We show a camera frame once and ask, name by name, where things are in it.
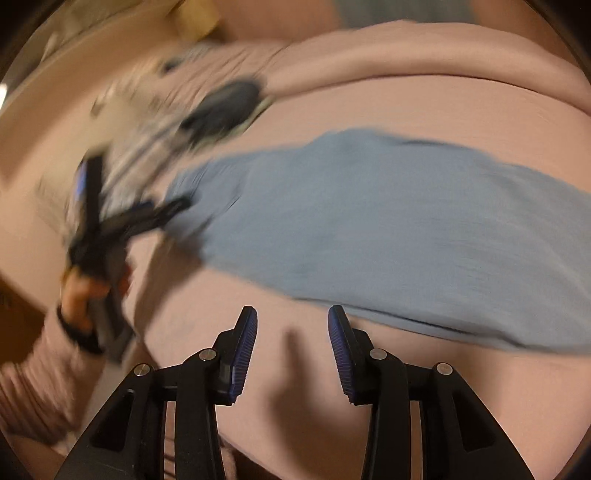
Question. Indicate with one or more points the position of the peach curtain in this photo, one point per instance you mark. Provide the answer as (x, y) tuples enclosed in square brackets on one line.
[(277, 21), (508, 21)]

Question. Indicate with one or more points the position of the light blue denim pants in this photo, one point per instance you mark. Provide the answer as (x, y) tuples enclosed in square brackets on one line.
[(369, 221)]

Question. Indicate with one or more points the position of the person's left forearm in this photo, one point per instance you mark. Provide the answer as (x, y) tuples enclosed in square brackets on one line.
[(32, 397)]

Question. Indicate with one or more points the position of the pink bed sheet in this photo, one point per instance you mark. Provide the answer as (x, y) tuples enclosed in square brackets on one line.
[(300, 429)]

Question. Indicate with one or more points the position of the grey-blue curtain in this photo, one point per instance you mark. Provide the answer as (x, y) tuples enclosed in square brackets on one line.
[(401, 11)]

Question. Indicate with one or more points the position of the person's left hand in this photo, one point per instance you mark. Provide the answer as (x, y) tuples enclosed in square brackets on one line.
[(78, 297)]

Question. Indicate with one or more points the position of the white plaid pillow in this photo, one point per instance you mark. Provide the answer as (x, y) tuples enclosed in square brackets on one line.
[(134, 115)]

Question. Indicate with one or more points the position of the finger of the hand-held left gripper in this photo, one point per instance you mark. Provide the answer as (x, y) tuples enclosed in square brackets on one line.
[(82, 182), (147, 213)]

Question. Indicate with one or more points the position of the pink duvet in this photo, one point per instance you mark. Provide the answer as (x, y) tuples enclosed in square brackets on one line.
[(415, 60)]

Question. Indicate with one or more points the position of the black wristband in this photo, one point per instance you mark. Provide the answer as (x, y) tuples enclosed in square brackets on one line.
[(74, 333)]

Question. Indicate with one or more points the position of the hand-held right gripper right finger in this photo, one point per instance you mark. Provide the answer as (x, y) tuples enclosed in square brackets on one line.
[(339, 350)]

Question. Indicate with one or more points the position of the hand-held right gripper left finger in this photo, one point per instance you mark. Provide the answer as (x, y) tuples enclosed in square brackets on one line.
[(244, 350)]

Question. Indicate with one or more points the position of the dark folded garment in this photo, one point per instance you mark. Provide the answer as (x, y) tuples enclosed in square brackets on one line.
[(226, 104)]

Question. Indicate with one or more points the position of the pale green folded cloth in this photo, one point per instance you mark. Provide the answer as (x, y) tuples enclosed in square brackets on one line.
[(260, 112)]

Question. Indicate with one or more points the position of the yellow cloth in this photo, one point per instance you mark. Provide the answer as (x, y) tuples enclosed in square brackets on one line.
[(196, 16)]

